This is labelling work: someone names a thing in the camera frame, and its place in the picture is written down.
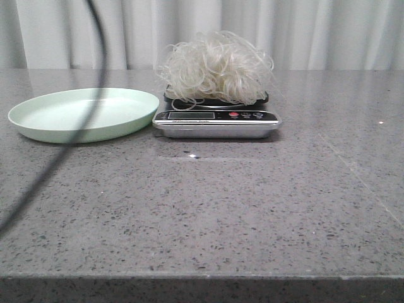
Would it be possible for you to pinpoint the white vermicelli noodle bundle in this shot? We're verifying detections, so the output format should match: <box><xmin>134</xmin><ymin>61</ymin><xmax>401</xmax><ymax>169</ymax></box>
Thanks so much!
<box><xmin>157</xmin><ymin>31</ymin><xmax>273</xmax><ymax>110</ymax></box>

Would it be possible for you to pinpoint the black silver kitchen scale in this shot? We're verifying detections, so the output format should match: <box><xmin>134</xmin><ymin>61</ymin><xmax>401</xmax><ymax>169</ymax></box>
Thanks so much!
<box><xmin>153</xmin><ymin>93</ymin><xmax>282</xmax><ymax>140</ymax></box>

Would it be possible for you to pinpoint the light green plate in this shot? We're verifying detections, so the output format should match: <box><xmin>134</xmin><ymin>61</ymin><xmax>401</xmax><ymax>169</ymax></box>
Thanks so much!
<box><xmin>8</xmin><ymin>88</ymin><xmax>160</xmax><ymax>143</ymax></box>

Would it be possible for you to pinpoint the white pleated curtain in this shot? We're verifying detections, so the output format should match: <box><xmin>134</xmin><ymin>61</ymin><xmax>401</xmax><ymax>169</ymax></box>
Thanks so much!
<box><xmin>1</xmin><ymin>1</ymin><xmax>403</xmax><ymax>70</ymax></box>

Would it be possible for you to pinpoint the black cable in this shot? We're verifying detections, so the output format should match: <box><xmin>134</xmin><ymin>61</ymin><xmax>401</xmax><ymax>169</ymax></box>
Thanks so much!
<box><xmin>0</xmin><ymin>0</ymin><xmax>109</xmax><ymax>238</ymax></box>

